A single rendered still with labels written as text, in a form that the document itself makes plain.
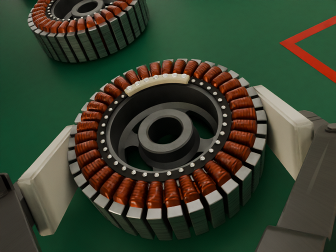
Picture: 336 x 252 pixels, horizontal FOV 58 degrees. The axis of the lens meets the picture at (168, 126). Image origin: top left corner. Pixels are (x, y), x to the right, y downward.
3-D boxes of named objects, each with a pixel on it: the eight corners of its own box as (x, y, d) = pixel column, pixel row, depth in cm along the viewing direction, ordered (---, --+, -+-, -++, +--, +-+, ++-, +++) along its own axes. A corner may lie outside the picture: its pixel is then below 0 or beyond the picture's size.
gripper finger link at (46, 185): (55, 235, 14) (39, 238, 14) (90, 164, 20) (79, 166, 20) (31, 178, 13) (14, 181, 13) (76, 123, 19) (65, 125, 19)
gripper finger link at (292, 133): (295, 125, 12) (314, 121, 12) (250, 86, 19) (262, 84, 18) (300, 189, 13) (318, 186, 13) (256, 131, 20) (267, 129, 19)
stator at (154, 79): (293, 222, 15) (304, 187, 13) (83, 260, 16) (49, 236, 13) (236, 79, 23) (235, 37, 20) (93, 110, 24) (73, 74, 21)
